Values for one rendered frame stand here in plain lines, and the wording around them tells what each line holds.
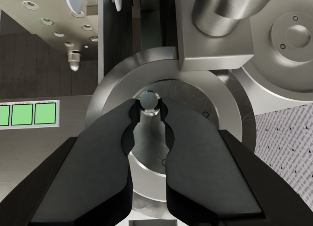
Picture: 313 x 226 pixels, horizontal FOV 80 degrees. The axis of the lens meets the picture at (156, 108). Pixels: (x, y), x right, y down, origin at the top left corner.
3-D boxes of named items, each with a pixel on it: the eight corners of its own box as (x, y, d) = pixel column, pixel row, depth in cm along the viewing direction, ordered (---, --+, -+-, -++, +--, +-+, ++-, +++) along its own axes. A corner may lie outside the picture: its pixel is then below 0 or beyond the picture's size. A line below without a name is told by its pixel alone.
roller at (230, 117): (234, 55, 16) (251, 198, 14) (187, 105, 42) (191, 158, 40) (98, 62, 16) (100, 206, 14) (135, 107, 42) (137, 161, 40)
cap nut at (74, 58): (79, 51, 49) (78, 68, 49) (84, 58, 53) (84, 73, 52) (65, 52, 49) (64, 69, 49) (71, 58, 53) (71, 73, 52)
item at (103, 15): (102, -87, 20) (103, 81, 17) (132, 33, 43) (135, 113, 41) (98, -87, 20) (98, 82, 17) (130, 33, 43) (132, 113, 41)
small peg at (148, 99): (156, 115, 11) (134, 107, 11) (156, 119, 14) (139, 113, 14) (163, 93, 12) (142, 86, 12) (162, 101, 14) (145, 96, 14)
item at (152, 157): (177, 201, 13) (101, 130, 14) (174, 192, 15) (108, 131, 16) (242, 121, 14) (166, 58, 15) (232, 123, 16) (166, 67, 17)
